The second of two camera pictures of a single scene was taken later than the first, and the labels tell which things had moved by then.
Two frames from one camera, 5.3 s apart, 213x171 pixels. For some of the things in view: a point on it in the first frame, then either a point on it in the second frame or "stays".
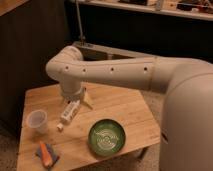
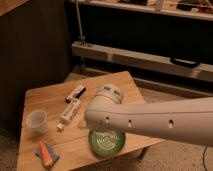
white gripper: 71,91 to 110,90
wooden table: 55,130 stays
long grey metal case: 86,51 stays
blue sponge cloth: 52,154 stays
